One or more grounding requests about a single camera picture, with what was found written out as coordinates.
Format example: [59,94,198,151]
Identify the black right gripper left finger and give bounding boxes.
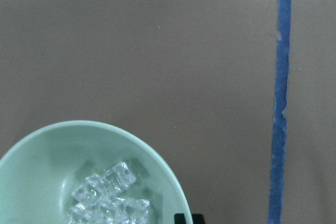
[174,214,186,224]

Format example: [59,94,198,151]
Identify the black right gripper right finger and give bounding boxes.
[192,214,205,224]

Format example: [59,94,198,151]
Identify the green bowl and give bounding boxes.
[1,121,192,223]

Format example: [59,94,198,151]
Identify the ice cubes in green bowl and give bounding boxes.
[64,161,151,223]

